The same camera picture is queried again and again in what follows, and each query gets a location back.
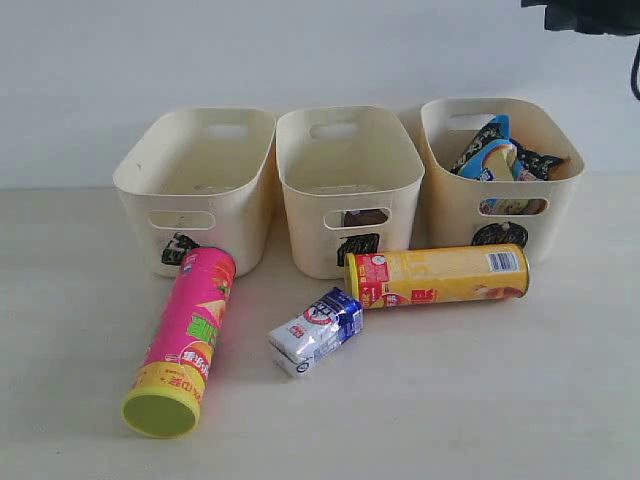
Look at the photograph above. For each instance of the small blue white packet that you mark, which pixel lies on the small blue white packet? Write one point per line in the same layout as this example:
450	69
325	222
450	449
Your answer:
301	343

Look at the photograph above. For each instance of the pink chips can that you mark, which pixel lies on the pink chips can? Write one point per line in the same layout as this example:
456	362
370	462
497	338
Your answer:
165	398

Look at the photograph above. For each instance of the yellow chips can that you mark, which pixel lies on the yellow chips can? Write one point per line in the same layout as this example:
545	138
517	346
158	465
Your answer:
442	275

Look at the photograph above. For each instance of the orange mutton noodle packet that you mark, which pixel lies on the orange mutton noodle packet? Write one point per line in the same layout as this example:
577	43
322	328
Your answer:
530	165

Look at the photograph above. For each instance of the cream bin square mark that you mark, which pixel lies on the cream bin square mark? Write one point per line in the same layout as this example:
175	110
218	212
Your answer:
351	178

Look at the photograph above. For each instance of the cream bin triangle mark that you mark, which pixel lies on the cream bin triangle mark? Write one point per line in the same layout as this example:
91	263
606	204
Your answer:
202	176

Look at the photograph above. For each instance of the cream bin circle mark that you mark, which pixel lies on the cream bin circle mark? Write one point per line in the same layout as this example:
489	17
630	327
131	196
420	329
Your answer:
460	212

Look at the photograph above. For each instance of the blue seafood noodle packet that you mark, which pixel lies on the blue seafood noodle packet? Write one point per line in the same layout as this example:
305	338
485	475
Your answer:
490	155

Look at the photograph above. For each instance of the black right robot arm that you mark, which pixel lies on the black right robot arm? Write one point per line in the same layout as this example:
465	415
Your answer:
591	17

